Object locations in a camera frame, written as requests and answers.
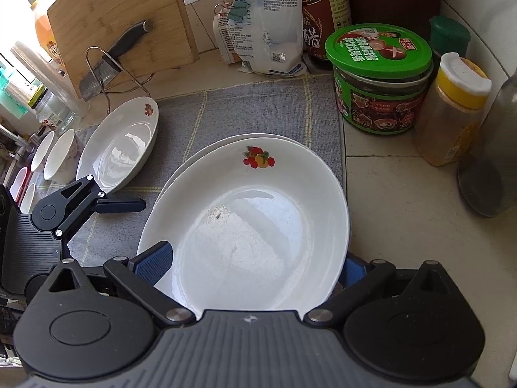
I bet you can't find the white bowl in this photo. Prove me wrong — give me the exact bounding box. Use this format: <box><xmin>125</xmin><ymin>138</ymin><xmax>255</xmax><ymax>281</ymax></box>
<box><xmin>19</xmin><ymin>183</ymin><xmax>37</xmax><ymax>214</ymax></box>
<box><xmin>44</xmin><ymin>130</ymin><xmax>83</xmax><ymax>185</ymax></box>
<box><xmin>31</xmin><ymin>131</ymin><xmax>56</xmax><ymax>173</ymax></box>

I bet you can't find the white fruit-print plate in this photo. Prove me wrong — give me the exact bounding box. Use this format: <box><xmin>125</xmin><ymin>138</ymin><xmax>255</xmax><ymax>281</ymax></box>
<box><xmin>76</xmin><ymin>96</ymin><xmax>160</xmax><ymax>194</ymax></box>
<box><xmin>138</xmin><ymin>163</ymin><xmax>350</xmax><ymax>315</ymax></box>

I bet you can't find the stained white plate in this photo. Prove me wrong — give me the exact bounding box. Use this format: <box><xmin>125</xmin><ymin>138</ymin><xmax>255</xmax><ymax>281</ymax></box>
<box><xmin>145</xmin><ymin>134</ymin><xmax>340</xmax><ymax>232</ymax></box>

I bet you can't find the red and white sink basin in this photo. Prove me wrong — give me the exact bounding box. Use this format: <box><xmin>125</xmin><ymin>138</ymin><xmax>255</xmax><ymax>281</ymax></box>
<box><xmin>10</xmin><ymin>167</ymin><xmax>30</xmax><ymax>203</ymax></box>

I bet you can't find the glass jar with green lid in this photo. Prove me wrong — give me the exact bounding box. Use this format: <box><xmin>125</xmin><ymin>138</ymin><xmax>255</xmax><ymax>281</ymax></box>
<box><xmin>28</xmin><ymin>84</ymin><xmax>76</xmax><ymax>136</ymax></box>

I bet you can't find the clear plastic wrap roll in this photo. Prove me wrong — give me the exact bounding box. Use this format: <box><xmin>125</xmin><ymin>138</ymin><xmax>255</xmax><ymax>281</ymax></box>
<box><xmin>11</xmin><ymin>41</ymin><xmax>90</xmax><ymax>119</ymax></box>

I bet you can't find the clear glass oil bottle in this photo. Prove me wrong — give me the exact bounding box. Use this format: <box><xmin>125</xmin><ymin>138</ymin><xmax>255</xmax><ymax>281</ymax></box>
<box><xmin>457</xmin><ymin>75</ymin><xmax>516</xmax><ymax>217</ymax></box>

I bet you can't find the grey and teal dish towel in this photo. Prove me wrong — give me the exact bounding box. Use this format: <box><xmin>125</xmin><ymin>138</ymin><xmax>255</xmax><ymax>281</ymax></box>
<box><xmin>69</xmin><ymin>74</ymin><xmax>343</xmax><ymax>267</ymax></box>

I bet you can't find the yellow-capped spice jar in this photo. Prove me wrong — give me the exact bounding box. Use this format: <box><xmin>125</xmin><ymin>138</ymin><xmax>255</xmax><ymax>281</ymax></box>
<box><xmin>413</xmin><ymin>53</ymin><xmax>492</xmax><ymax>167</ymax></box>

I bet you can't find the green-lidded sauce jar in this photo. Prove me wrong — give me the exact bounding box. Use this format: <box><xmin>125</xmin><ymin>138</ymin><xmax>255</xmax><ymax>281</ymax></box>
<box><xmin>325</xmin><ymin>23</ymin><xmax>433</xmax><ymax>136</ymax></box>

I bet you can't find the bamboo cutting board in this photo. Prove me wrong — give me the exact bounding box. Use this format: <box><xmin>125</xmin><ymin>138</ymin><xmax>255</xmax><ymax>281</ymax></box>
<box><xmin>47</xmin><ymin>0</ymin><xmax>199</xmax><ymax>89</ymax></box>

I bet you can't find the red-white food bag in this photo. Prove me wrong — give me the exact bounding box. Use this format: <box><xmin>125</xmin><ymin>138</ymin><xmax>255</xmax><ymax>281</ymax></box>
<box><xmin>213</xmin><ymin>12</ymin><xmax>242</xmax><ymax>65</ymax></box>

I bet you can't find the white clipped plastic bag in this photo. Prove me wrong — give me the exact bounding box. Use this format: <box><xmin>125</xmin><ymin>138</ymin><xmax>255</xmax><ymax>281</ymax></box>
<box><xmin>227</xmin><ymin>0</ymin><xmax>307</xmax><ymax>77</ymax></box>

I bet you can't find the small green-capped bottle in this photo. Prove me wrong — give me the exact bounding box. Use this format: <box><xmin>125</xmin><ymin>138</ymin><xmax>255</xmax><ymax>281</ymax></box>
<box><xmin>429</xmin><ymin>15</ymin><xmax>471</xmax><ymax>57</ymax></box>

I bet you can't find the dark soy sauce bottle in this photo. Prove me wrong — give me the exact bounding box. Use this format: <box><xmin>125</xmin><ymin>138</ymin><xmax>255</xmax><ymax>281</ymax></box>
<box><xmin>302</xmin><ymin>0</ymin><xmax>351</xmax><ymax>70</ymax></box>

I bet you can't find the steel wire knife stand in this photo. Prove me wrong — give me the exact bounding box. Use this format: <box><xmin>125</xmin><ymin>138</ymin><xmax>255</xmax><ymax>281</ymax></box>
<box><xmin>84</xmin><ymin>46</ymin><xmax>157</xmax><ymax>115</ymax></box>

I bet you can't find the black-handled santoku knife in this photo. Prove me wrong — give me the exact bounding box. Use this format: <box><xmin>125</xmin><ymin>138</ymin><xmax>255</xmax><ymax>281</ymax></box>
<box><xmin>79</xmin><ymin>20</ymin><xmax>153</xmax><ymax>102</ymax></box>

